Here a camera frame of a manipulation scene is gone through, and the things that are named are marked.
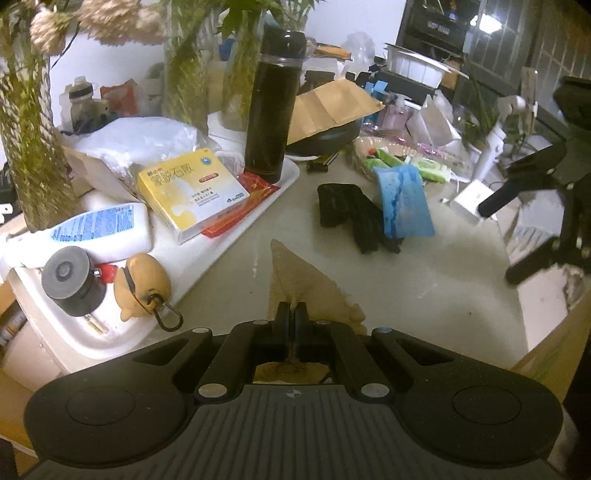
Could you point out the wide glass vase with bamboo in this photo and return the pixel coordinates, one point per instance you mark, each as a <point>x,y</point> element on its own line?
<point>187,87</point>

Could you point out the white plastic bag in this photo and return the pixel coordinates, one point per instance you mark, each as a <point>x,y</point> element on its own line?
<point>138,141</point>

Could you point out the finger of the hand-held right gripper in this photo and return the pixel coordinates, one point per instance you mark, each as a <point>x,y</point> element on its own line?
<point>535,261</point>
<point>531,177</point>

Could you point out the slim glass vase with bamboo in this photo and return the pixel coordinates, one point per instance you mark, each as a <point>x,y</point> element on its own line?
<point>240,78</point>

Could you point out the black zip case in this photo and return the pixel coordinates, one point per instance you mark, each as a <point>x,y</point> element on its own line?
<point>328,141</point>

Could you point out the black binder clip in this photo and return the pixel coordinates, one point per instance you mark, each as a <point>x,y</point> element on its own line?
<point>321,165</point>

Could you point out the white plastic tray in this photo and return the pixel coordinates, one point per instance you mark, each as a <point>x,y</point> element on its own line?
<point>217,258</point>

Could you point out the glass vase with dried flowers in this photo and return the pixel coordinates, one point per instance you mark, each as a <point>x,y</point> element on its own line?
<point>27,152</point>

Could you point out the beige cloth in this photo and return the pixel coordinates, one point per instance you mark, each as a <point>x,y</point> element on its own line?
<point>304,281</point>

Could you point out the yellow medicine box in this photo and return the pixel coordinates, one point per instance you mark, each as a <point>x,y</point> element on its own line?
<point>194,194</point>

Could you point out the white handheld gimbal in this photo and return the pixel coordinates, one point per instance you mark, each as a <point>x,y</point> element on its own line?
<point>491,143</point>

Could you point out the brown paper envelope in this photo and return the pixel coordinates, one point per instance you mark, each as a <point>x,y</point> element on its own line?
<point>332,106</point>

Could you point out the crumpled white paper bag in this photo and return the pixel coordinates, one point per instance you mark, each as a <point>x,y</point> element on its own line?
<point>434,122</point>

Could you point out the green wet wipe packet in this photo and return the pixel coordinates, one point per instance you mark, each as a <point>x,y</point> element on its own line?
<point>431,170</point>
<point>383,159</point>

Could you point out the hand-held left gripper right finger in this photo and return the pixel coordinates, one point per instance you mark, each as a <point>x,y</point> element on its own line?
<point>302,323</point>

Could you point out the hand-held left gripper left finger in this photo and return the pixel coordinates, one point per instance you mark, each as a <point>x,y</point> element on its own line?
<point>282,323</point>

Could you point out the white power bank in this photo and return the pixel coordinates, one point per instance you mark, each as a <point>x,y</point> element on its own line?
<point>470,201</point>

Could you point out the black storage crate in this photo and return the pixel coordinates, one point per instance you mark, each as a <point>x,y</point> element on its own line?
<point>438,23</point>

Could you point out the blue dish cloth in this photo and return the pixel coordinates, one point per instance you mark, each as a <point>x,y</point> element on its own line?
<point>404,203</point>

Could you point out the white lotion bottle blue label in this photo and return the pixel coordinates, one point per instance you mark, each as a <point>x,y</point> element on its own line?
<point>101,226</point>

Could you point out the black knit glove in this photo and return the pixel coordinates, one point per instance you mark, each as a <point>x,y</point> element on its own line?
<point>371,230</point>
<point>339,203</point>

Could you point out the red foil packet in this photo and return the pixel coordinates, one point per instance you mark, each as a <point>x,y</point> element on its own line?
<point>249,194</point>

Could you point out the black cylinder with grey cap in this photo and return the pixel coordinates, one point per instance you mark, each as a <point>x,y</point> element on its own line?
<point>71,281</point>

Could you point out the black thermos flask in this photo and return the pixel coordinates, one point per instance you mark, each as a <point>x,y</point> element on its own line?
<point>272,115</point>

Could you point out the white plastic food container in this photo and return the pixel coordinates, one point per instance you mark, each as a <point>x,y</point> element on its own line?
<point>415,67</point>

